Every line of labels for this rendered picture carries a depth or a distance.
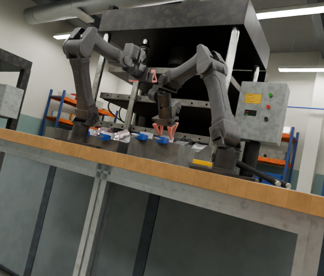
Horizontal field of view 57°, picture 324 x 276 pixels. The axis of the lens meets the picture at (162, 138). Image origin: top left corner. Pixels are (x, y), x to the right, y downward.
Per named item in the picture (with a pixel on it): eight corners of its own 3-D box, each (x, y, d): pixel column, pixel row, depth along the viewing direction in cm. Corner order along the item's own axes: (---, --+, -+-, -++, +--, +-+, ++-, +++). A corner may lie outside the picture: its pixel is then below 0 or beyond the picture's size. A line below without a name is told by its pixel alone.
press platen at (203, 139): (210, 144, 205) (212, 137, 206) (92, 125, 261) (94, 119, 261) (238, 156, 269) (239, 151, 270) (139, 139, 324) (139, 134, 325)
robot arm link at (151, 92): (142, 97, 132) (151, 70, 130) (158, 102, 136) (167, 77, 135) (154, 102, 122) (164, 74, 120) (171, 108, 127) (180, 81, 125)
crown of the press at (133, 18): (233, 76, 195) (250, -12, 200) (88, 70, 261) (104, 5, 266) (259, 109, 268) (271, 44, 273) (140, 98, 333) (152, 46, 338)
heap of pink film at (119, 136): (121, 141, 150) (124, 126, 150) (88, 134, 154) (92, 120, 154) (136, 146, 175) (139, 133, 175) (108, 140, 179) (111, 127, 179)
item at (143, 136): (135, 141, 127) (138, 128, 127) (126, 139, 129) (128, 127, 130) (150, 145, 138) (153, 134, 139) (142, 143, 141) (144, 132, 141)
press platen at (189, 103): (218, 109, 207) (219, 102, 208) (99, 97, 263) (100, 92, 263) (243, 130, 271) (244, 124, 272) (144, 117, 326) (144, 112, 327)
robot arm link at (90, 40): (117, 56, 138) (68, 21, 112) (133, 56, 134) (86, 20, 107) (111, 81, 137) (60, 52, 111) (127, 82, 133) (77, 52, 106)
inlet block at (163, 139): (156, 144, 121) (160, 131, 122) (146, 143, 124) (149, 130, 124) (171, 149, 133) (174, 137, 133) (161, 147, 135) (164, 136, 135)
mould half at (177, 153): (175, 165, 125) (181, 133, 127) (126, 154, 139) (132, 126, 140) (214, 173, 168) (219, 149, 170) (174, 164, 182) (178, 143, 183)
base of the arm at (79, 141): (70, 123, 127) (57, 119, 121) (106, 129, 117) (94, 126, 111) (65, 142, 126) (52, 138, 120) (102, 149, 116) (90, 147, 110)
